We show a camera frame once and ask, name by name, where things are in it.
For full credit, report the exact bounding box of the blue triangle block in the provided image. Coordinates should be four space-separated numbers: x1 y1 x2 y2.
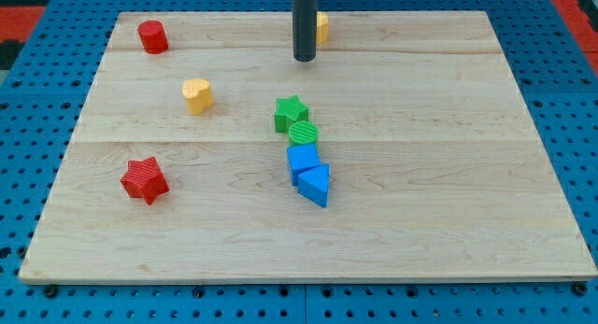
297 163 330 207

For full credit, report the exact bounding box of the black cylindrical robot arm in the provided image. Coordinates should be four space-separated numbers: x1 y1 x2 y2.
292 0 318 63

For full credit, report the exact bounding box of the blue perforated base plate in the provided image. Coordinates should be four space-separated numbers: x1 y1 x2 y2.
1 0 597 323

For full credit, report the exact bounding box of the red cylinder block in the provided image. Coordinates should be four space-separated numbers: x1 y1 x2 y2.
137 20 169 54

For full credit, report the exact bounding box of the green star block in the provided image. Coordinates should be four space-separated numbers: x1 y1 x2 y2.
274 94 309 133

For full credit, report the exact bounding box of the yellow heart block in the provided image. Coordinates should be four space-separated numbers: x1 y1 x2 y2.
181 78 215 116

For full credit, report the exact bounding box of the wooden board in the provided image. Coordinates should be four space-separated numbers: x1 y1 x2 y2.
19 11 597 285

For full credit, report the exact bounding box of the yellow block behind arm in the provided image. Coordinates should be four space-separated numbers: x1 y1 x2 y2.
316 11 329 45

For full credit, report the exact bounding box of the red star block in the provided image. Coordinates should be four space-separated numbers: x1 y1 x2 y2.
121 157 170 205

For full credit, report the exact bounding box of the green cylinder block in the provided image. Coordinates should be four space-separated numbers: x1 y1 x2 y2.
288 120 319 146

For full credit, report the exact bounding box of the blue cube block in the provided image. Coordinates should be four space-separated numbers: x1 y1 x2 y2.
287 143 320 186

